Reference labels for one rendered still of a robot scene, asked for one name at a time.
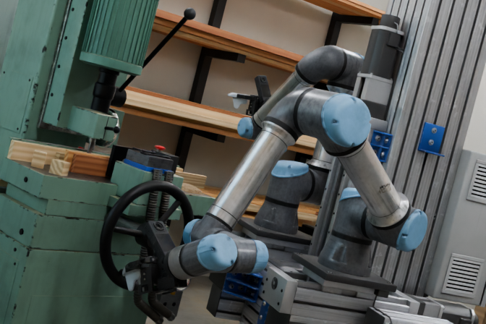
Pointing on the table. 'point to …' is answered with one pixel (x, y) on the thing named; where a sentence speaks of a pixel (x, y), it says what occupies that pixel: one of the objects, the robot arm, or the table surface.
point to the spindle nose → (104, 90)
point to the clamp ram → (118, 152)
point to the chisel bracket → (92, 124)
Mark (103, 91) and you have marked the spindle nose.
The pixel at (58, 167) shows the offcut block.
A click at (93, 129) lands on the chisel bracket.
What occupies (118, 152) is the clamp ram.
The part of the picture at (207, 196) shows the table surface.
